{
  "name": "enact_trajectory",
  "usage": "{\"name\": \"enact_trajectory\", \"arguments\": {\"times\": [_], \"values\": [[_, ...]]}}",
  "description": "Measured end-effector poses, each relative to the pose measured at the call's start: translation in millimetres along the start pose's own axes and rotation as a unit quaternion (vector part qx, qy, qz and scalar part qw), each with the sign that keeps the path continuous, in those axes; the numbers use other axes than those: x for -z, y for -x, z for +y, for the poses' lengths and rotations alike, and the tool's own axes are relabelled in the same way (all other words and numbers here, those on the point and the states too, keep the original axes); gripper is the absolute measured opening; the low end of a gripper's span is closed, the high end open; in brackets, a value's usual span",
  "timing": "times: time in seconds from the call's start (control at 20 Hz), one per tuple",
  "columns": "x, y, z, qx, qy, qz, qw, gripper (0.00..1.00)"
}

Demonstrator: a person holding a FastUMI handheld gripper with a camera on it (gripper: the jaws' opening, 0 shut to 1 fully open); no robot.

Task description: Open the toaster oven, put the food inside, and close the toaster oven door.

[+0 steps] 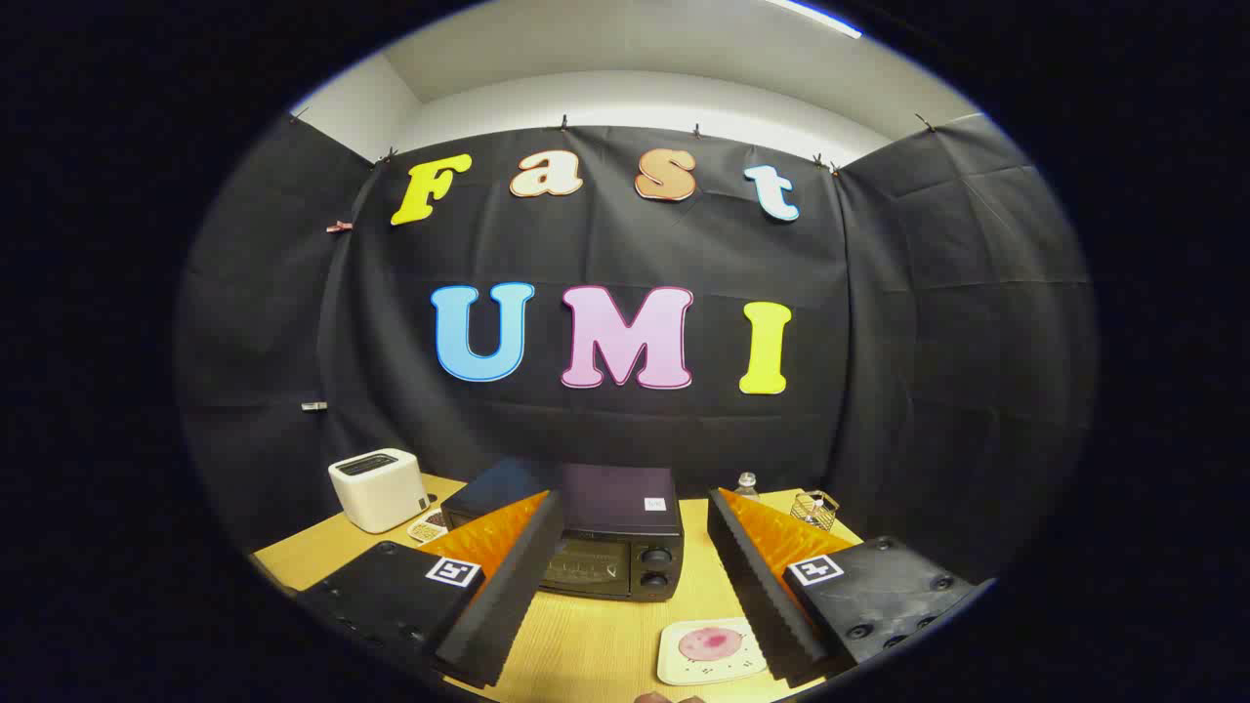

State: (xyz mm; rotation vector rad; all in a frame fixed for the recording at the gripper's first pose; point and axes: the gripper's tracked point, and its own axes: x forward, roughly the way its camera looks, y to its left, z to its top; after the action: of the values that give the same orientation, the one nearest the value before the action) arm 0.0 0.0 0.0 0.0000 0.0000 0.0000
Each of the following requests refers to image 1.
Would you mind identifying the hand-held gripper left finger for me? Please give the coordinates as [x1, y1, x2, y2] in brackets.
[293, 488, 567, 689]

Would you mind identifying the pink ham slice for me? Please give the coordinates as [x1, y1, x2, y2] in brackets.
[679, 627, 748, 663]

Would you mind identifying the black toaster oven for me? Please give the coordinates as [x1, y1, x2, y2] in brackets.
[441, 457, 685, 601]

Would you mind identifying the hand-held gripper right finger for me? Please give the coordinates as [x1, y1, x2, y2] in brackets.
[707, 487, 978, 687]

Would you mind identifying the cream square plate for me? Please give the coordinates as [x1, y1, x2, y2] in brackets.
[656, 617, 771, 686]

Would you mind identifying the wire mesh holder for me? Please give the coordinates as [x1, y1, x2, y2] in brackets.
[789, 490, 841, 533]

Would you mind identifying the white bread toaster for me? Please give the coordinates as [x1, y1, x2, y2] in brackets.
[328, 448, 431, 534]

